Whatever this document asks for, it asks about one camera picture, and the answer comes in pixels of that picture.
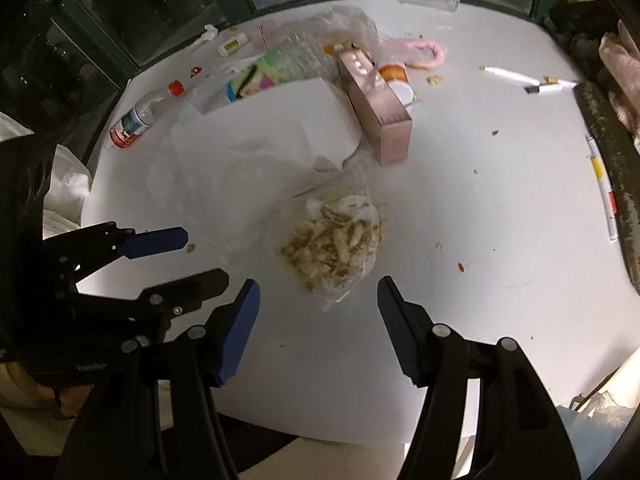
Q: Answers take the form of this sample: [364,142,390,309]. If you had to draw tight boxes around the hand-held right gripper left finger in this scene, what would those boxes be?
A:
[55,279,261,480]

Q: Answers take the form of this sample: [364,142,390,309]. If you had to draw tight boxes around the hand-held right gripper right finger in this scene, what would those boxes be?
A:
[376,275,583,480]

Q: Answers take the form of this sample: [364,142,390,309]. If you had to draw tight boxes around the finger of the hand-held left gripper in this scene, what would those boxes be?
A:
[76,268,231,345]
[44,221,190,282]

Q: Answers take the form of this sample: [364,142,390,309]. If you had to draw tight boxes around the clear bag of peanut shells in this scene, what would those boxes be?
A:
[220,170,388,313]

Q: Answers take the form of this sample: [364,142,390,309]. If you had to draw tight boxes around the person's left hand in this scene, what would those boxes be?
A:
[0,361,89,422]

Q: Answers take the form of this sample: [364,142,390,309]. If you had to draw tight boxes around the white padded cloth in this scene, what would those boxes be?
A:
[42,145,93,241]

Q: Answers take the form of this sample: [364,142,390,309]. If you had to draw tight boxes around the red-cap water bottle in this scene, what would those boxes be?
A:
[109,81,186,150]

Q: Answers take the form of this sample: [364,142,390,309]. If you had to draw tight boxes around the white paper sheet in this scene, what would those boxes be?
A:
[170,76,363,181]

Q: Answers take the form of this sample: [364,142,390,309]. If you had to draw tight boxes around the large clear colourful-label bottle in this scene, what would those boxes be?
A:
[200,35,341,111]

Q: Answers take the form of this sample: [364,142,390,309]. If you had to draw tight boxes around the pink cardboard box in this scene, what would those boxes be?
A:
[336,45,413,166]

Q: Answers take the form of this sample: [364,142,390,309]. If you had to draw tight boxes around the small white green-label tube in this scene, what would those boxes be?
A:
[218,33,249,58]

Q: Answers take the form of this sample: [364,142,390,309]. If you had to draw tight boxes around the white crumpled tissue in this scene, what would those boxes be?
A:
[192,25,218,52]

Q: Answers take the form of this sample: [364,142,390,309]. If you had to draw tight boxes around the white plastic bag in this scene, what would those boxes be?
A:
[555,390,636,461]

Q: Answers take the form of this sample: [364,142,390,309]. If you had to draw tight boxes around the white pen with yellow band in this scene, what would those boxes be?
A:
[585,135,621,243]

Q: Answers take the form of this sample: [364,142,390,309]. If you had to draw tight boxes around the white orange-label pill bottle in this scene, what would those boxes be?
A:
[377,62,416,106]

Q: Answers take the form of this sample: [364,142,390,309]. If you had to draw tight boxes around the pink fluffy band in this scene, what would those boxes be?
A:
[385,35,448,68]

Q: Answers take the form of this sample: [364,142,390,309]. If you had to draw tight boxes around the white marker pen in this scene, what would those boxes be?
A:
[524,77,578,96]
[480,64,541,86]

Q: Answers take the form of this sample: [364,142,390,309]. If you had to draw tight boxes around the pink cloth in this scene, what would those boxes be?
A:
[597,20,640,136]

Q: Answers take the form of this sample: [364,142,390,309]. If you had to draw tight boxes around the green window frame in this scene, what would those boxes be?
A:
[0,0,551,91]

